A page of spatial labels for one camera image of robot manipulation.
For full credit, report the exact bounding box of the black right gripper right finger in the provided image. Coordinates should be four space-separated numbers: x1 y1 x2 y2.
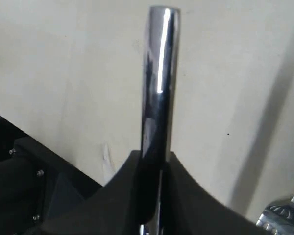
161 153 268 235

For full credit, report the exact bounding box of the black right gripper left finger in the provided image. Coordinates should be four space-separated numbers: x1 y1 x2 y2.
39 150 140 235

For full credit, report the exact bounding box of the silver metal fork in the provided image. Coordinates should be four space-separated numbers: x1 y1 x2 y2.
256 195 294 235

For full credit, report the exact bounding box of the silver metal table knife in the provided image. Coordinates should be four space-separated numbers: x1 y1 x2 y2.
139 5 180 235

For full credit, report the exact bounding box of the dark table frame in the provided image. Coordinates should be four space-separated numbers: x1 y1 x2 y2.
0 116 101 235

